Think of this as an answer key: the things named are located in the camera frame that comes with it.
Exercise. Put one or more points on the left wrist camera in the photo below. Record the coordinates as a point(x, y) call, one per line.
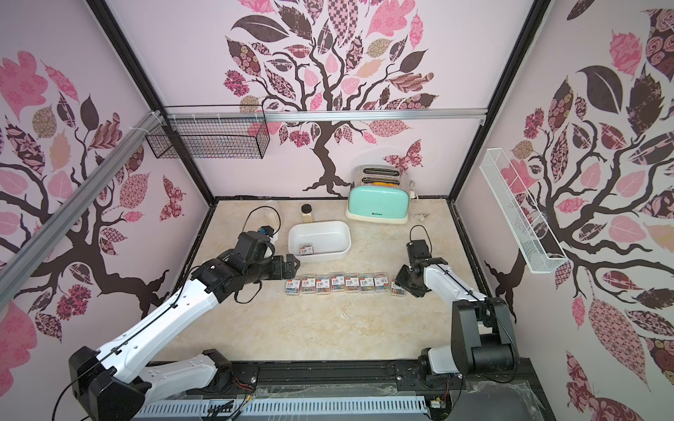
point(256, 246)

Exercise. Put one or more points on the aluminium rail back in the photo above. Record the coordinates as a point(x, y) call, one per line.
point(372, 115)

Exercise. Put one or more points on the white cable duct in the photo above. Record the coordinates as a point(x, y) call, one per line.
point(267, 408)

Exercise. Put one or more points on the paper clip box side-left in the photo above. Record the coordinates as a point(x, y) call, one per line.
point(323, 285)

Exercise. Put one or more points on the black-lidded spice bottle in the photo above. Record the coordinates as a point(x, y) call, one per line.
point(306, 211)

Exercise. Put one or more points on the white wire basket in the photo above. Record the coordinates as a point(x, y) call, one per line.
point(510, 183)

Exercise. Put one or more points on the aluminium rail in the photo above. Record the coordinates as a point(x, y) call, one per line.
point(372, 115)
point(29, 257)

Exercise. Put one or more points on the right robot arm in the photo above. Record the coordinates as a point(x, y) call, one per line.
point(482, 340)

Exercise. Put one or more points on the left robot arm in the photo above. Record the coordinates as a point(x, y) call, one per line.
point(115, 381)

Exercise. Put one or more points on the black base frame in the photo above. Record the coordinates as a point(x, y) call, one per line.
point(471, 398)

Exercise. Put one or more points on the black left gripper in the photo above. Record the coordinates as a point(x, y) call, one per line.
point(289, 271)

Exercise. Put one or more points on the aluminium rail left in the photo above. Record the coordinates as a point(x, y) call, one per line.
point(29, 257)

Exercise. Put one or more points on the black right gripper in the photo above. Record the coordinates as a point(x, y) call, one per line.
point(404, 279)

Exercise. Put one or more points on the black wire basket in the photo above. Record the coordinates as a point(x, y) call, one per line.
point(237, 132)

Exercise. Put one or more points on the mint green toaster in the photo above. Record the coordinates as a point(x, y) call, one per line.
point(380, 194)

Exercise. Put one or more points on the white plastic storage box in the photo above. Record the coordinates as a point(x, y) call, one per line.
point(331, 241)

